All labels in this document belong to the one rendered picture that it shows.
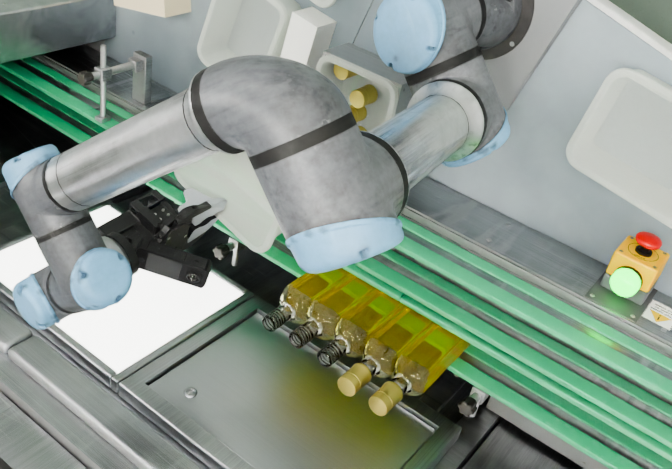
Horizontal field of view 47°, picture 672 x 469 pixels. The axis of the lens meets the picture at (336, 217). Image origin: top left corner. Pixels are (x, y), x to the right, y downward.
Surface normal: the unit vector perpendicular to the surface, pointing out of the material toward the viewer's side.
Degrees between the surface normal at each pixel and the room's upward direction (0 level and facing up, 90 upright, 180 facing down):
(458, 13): 87
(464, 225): 90
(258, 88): 43
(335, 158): 64
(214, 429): 90
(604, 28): 0
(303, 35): 0
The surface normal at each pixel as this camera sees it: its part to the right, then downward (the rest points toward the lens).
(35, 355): 0.17, -0.83
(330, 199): 0.04, 0.14
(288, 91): 0.00, -0.35
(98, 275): 0.65, -0.16
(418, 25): -0.66, 0.27
